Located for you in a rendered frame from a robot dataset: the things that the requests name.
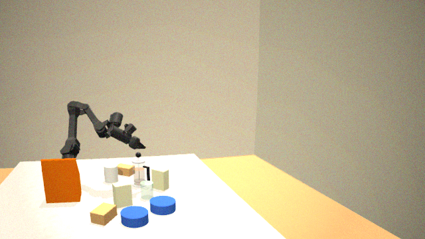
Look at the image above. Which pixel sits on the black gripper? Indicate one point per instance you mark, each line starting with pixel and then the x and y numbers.
pixel 134 142

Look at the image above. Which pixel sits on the grey cylinder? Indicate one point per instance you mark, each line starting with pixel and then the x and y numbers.
pixel 111 173

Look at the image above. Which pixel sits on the blue short cylinder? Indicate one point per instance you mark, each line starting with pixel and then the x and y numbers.
pixel 162 205
pixel 134 216

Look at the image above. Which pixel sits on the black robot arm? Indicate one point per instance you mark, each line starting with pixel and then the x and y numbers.
pixel 72 145

